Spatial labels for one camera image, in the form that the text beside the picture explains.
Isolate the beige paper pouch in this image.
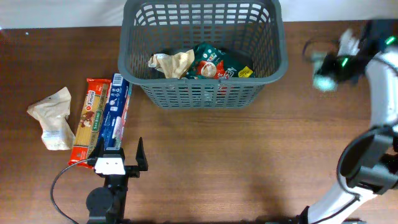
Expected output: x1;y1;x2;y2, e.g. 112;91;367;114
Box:
27;87;75;151
147;49;195;78

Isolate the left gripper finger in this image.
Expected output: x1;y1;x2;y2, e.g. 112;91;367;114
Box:
136;137;148;171
91;137;104;158

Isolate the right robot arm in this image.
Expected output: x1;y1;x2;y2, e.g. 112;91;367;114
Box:
288;19;397;223

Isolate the grey plastic basket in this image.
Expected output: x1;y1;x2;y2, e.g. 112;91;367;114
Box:
118;0;288;109

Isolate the green Nescafe coffee bag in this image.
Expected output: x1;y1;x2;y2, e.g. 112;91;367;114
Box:
185;42;255;80

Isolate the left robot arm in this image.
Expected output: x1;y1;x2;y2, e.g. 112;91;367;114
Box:
86;138;149;224

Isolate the orange spaghetti packet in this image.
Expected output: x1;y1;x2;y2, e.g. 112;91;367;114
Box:
68;78;111;165

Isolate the small light blue packet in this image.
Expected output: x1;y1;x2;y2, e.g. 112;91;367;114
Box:
311;52;338;92

